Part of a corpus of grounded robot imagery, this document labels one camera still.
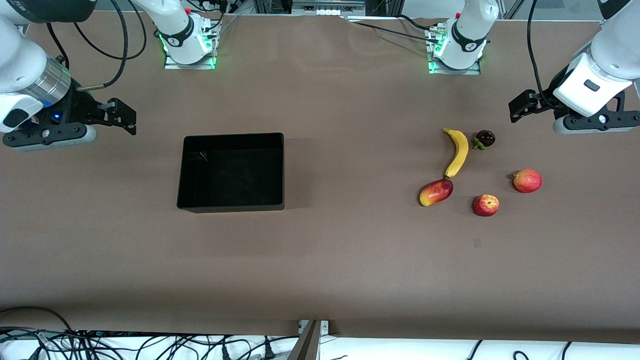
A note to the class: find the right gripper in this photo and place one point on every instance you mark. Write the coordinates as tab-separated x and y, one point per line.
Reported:
80	108

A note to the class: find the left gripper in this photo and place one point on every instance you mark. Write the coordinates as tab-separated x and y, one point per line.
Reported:
546	98

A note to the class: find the yellow banana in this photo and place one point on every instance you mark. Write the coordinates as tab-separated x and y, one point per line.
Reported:
460	155

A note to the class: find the small red yellow apple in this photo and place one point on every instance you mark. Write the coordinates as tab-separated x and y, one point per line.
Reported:
486	206

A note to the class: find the black rectangular plastic box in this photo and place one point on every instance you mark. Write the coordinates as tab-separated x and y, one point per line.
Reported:
230	175

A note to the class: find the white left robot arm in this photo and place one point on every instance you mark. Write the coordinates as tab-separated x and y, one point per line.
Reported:
617	45

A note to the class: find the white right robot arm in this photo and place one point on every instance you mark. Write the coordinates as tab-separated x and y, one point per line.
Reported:
20	55

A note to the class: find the large red apple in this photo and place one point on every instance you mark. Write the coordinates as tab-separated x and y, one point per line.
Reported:
527	181

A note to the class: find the dark purple mangosteen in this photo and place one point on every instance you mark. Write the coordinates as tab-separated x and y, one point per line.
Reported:
486	138

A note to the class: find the red yellow mango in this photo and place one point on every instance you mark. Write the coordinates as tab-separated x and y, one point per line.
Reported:
436	192

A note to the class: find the brown table cover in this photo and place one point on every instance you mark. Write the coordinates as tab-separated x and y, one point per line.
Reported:
320	275

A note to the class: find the dark metal beam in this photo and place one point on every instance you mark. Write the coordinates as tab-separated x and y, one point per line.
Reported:
307	345

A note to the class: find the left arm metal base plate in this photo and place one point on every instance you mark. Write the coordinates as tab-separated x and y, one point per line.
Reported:
450	71

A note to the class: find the small metal bracket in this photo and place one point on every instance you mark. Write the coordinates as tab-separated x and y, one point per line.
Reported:
302	327

